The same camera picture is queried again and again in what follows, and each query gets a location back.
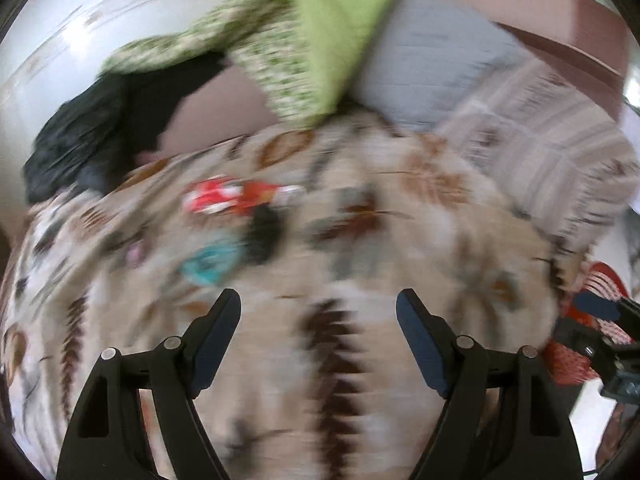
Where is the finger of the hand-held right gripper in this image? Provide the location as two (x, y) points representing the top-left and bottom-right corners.
(572, 291), (640, 322)

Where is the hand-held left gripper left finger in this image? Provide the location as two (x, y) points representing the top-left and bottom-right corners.
(56, 288), (242, 480)

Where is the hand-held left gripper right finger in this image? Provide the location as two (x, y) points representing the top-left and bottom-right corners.
(396, 288), (583, 480)

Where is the red mesh basket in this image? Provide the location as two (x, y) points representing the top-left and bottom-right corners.
(545, 260), (633, 388)

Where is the pink wrapper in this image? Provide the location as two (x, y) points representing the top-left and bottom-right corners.
(125, 240), (149, 268)

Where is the teal wrapper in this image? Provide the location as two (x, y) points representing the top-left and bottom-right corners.
(180, 242), (248, 286)

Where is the small black plastic bag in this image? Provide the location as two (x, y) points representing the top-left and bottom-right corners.
(245, 205), (283, 266)

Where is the leaf print blanket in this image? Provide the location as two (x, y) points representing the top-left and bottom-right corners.
(0, 115), (591, 480)

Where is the red and white wrapper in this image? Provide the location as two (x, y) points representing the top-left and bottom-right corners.
(182, 176), (242, 214)

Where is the glossy red wrapper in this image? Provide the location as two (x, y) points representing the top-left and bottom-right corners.
(239, 181), (306, 212)

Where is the striped beige pillow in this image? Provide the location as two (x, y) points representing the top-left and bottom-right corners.
(435, 55), (640, 251)

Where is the mauve bed sheet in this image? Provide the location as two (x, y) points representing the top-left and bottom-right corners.
(135, 65), (281, 166)

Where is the dark cloth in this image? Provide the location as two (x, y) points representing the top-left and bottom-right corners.
(100, 50), (231, 161)

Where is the grey quilted pillow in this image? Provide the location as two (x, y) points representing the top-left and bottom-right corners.
(350, 0), (531, 133)

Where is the brown wooden headboard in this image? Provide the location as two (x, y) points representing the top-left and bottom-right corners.
(415, 0), (631, 116)

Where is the green patterned quilt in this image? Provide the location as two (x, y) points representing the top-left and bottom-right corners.
(100, 0), (416, 128)

